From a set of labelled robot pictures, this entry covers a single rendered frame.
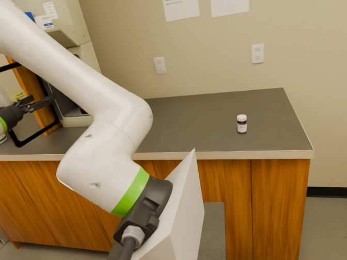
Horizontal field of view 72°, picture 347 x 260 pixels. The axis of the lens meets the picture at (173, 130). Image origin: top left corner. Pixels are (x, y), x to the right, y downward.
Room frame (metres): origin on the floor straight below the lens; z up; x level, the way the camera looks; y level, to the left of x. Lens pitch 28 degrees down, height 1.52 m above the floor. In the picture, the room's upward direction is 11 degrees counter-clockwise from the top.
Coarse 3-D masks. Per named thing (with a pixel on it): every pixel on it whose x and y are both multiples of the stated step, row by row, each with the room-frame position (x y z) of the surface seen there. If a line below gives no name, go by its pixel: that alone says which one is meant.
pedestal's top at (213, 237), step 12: (204, 204) 0.56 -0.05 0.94; (216, 204) 0.55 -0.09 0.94; (204, 216) 0.51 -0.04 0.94; (216, 216) 0.50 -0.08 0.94; (204, 228) 0.47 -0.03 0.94; (216, 228) 0.46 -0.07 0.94; (204, 240) 0.43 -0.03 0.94; (216, 240) 0.42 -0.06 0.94; (204, 252) 0.40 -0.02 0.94; (216, 252) 0.39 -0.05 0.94
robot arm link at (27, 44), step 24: (0, 0) 0.66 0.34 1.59; (0, 24) 0.63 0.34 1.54; (24, 24) 0.65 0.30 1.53; (0, 48) 0.63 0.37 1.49; (24, 48) 0.61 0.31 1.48; (48, 48) 0.62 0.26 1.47; (48, 72) 0.60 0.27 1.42; (72, 72) 0.60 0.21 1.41; (96, 72) 0.63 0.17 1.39; (72, 96) 0.59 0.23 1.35; (96, 96) 0.57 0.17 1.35; (120, 96) 0.58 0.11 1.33; (96, 120) 0.55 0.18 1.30; (120, 120) 0.53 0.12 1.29; (144, 120) 0.56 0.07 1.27
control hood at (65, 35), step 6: (48, 30) 1.24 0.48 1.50; (54, 30) 1.23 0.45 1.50; (60, 30) 1.22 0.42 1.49; (66, 30) 1.26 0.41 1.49; (72, 30) 1.30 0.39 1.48; (54, 36) 1.26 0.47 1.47; (60, 36) 1.25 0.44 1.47; (66, 36) 1.25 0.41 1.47; (72, 36) 1.29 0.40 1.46; (60, 42) 1.29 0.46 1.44; (66, 42) 1.29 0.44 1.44; (72, 42) 1.28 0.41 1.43; (78, 42) 1.32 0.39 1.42
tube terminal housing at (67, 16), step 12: (12, 0) 1.42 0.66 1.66; (24, 0) 1.39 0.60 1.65; (36, 0) 1.37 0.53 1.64; (48, 0) 1.35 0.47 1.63; (60, 0) 1.33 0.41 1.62; (72, 0) 1.38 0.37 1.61; (36, 12) 1.38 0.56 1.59; (60, 12) 1.34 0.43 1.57; (72, 12) 1.35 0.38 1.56; (60, 24) 1.35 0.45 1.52; (72, 24) 1.33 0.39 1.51; (84, 24) 1.42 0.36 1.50; (84, 36) 1.38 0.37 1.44; (72, 48) 1.34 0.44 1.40; (84, 48) 1.35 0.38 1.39; (84, 60) 1.33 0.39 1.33; (96, 60) 1.42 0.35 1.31; (48, 84) 1.42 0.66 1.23; (60, 120) 1.42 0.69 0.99; (72, 120) 1.40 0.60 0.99; (84, 120) 1.37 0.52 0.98
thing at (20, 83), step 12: (12, 72) 1.28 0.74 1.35; (24, 72) 1.33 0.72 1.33; (0, 84) 1.20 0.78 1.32; (12, 84) 1.25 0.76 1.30; (24, 84) 1.31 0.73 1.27; (36, 84) 1.36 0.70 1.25; (0, 96) 1.17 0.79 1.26; (12, 96) 1.22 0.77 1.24; (24, 96) 1.28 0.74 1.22; (36, 96) 1.34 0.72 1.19; (48, 108) 1.37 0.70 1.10; (24, 120) 1.22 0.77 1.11; (36, 120) 1.28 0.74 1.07; (48, 120) 1.34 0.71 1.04; (24, 132) 1.20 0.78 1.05; (36, 132) 1.25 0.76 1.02
